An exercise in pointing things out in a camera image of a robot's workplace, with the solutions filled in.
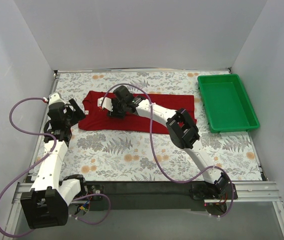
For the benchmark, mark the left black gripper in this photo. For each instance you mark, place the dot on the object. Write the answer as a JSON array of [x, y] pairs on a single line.
[[69, 113]]

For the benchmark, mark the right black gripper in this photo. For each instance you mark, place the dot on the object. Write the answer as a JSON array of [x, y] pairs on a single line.
[[116, 109]]

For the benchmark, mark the red t shirt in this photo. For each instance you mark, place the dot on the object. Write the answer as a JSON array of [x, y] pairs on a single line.
[[165, 106]]

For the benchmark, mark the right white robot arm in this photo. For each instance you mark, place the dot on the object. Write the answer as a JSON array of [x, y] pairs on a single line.
[[182, 130]]

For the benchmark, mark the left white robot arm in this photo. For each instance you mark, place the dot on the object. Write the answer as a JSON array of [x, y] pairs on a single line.
[[47, 202]]

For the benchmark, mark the green plastic tray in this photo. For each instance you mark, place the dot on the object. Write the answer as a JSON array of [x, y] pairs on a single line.
[[226, 103]]

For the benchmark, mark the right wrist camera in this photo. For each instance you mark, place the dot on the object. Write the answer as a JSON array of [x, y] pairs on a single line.
[[105, 103]]

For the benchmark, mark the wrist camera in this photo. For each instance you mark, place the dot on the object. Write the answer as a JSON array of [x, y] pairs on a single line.
[[54, 98], [105, 103]]

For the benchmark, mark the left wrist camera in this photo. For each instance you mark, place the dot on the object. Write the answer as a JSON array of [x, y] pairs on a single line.
[[54, 98]]

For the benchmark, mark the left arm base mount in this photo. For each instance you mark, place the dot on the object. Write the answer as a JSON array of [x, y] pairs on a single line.
[[83, 206]]

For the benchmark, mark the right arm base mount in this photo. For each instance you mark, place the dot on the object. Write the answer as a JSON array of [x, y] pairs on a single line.
[[207, 195]]

